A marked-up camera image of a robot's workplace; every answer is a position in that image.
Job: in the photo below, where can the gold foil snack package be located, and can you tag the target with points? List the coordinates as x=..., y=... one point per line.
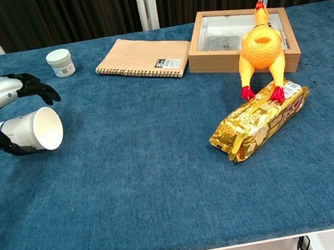
x=259, y=122

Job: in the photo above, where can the brown spiral notebook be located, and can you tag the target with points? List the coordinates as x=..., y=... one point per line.
x=140, y=58

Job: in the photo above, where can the small white plastic jar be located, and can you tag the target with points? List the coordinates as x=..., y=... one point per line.
x=61, y=65

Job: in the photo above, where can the blue fabric table cover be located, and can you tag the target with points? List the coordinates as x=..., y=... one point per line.
x=148, y=166

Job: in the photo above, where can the white paper cup blue stripe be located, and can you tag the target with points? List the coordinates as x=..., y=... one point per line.
x=38, y=130

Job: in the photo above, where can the yellow rubber chicken toy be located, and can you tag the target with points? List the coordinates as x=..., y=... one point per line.
x=260, y=48

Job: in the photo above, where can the wooden shadow box frame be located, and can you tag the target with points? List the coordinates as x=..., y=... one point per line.
x=289, y=53

